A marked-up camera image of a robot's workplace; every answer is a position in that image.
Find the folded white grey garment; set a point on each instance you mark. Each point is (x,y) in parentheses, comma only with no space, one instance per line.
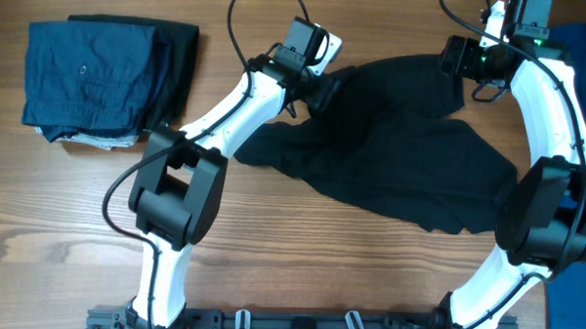
(102,143)

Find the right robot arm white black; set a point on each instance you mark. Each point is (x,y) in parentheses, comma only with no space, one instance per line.
(542,225)

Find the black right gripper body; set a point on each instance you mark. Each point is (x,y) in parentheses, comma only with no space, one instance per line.
(472,61)

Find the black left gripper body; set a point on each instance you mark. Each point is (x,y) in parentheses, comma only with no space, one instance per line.
(318,87)

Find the folded black garment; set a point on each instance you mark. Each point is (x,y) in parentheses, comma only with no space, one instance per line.
(171,101)

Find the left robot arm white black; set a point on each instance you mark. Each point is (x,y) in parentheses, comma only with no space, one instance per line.
(179,183)

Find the black t-shirt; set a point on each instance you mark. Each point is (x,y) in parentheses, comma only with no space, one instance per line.
(390,143)

